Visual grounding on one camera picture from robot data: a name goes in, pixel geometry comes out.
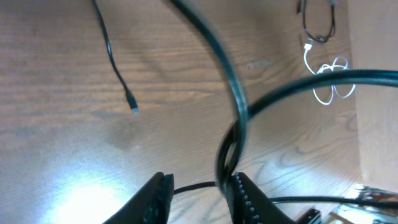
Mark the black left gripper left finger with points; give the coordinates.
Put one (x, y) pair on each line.
(150, 205)

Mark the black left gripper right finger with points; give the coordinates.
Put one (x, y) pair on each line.
(248, 204)

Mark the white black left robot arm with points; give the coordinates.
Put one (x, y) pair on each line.
(233, 143)

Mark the black mounting rail base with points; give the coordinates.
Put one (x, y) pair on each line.
(311, 216)

